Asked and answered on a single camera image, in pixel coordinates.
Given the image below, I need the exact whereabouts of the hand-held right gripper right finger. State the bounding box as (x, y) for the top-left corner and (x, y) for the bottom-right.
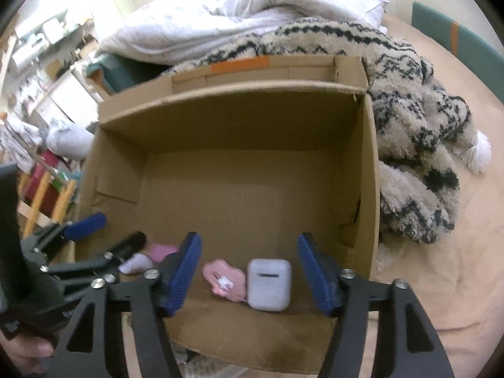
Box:
(296, 233), (455, 378)

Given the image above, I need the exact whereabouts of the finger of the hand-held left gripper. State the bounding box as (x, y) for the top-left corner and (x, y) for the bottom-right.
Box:
(23, 213), (108, 253)
(41, 232), (147, 285)

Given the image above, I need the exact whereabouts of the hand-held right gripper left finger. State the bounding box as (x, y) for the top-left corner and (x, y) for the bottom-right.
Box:
(49, 232), (203, 378)

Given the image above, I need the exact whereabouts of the pink and white plastic toy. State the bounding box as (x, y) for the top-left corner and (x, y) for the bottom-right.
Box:
(118, 243), (180, 275)

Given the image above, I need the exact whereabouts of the pink keychain charm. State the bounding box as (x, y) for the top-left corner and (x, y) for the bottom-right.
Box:
(202, 259), (248, 303)

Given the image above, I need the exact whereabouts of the white power adapter cube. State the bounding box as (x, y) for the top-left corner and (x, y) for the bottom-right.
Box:
(247, 259), (293, 312)

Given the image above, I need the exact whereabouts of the cardboard box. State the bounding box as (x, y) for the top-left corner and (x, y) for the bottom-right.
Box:
(73, 53), (381, 375)

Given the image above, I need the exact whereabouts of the person's left hand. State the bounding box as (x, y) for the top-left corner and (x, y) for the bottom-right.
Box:
(0, 325), (56, 378)

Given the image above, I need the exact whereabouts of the red storage box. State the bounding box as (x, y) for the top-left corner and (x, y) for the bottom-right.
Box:
(24, 152), (64, 217)

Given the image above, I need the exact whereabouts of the white stuffed bag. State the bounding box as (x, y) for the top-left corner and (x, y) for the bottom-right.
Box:
(46, 126), (95, 160)

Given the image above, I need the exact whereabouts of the white cabinet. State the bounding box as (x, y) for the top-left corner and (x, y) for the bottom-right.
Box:
(33, 69), (99, 127)

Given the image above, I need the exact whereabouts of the patterned fleece blanket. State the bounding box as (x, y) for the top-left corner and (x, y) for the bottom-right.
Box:
(173, 16), (492, 245)

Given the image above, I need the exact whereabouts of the cluttered kitchen shelf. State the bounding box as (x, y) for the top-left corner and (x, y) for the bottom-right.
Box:
(8, 10), (95, 75)

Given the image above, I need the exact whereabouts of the white duvet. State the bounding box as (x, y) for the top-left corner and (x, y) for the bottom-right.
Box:
(96, 0), (388, 66)

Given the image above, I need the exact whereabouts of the teal headboard with orange tape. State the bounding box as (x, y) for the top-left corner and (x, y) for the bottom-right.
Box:
(411, 1), (504, 105)

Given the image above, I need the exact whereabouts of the wooden chair frame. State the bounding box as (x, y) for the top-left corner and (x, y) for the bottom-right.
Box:
(20, 157), (78, 238)

